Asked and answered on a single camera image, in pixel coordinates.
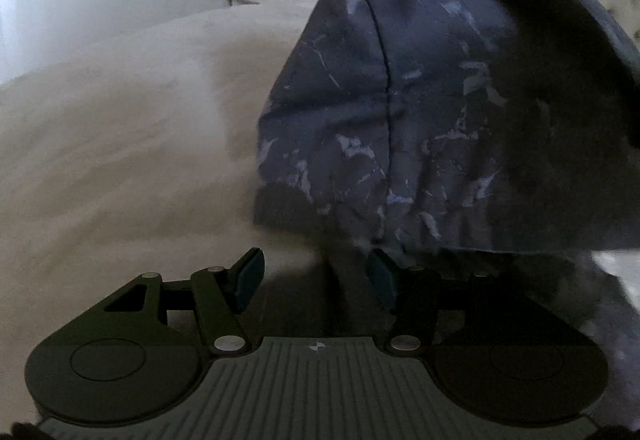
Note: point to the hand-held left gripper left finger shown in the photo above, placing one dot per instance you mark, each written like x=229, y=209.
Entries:
x=250, y=276

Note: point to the beige bed blanket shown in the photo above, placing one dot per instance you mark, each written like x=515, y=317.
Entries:
x=125, y=135

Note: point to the blue marbled garment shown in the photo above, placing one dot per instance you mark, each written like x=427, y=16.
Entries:
x=430, y=100

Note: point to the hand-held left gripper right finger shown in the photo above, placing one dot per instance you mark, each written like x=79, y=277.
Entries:
x=381, y=279

